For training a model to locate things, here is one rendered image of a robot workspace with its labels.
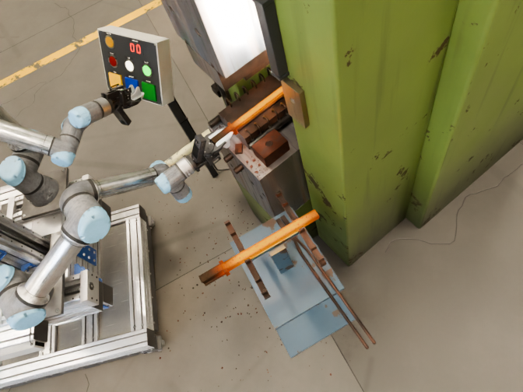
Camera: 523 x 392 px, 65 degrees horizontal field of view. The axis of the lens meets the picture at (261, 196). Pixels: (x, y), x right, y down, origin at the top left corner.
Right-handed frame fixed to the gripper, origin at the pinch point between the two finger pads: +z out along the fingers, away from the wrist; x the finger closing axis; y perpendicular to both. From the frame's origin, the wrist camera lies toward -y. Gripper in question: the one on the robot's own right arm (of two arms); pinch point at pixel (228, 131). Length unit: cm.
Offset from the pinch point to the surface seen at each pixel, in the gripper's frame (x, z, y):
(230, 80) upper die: 7.5, 5.9, -29.6
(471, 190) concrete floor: 61, 100, 100
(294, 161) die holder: 22.1, 14.0, 13.9
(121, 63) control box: -60, -15, -9
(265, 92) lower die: -5.2, 22.8, 1.0
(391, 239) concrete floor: 52, 45, 100
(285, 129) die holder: 10.5, 19.5, 8.5
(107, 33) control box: -67, -12, -19
